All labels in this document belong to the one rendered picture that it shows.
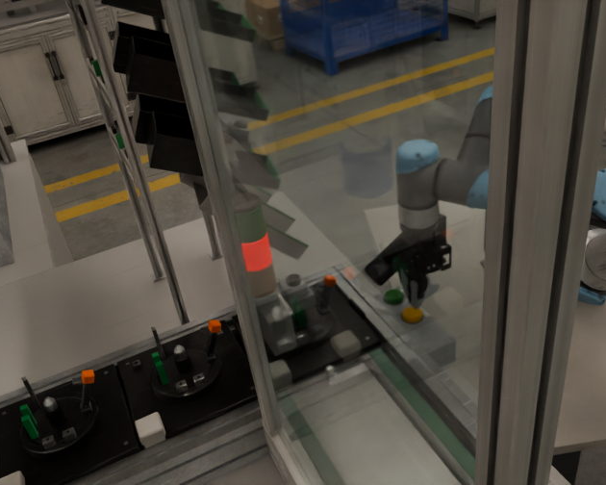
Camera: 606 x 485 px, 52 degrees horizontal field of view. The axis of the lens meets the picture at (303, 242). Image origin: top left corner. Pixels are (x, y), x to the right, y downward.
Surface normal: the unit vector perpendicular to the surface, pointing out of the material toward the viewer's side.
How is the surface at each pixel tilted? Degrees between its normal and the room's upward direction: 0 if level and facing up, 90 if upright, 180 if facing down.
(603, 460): 0
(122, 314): 0
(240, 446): 90
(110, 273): 0
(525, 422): 90
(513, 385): 90
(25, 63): 90
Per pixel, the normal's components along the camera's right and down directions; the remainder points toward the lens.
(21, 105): 0.43, 0.46
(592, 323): -0.12, -0.82
